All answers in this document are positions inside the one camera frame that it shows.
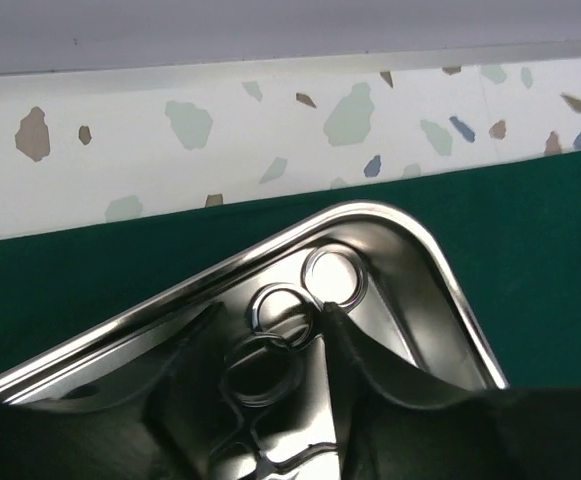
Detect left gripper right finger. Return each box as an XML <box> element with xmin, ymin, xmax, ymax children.
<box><xmin>319</xmin><ymin>303</ymin><xmax>581</xmax><ymax>479</ymax></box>

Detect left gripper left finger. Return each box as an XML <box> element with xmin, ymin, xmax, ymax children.
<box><xmin>0</xmin><ymin>302</ymin><xmax>225</xmax><ymax>479</ymax></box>

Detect stainless steel instrument tray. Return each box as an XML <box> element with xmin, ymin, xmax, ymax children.
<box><xmin>0</xmin><ymin>202</ymin><xmax>507</xmax><ymax>479</ymax></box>

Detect steel surgical scissors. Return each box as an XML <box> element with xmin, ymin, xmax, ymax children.
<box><xmin>208</xmin><ymin>251</ymin><xmax>357</xmax><ymax>479</ymax></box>

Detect dark green surgical cloth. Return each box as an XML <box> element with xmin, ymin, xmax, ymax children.
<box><xmin>0</xmin><ymin>152</ymin><xmax>581</xmax><ymax>385</ymax></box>

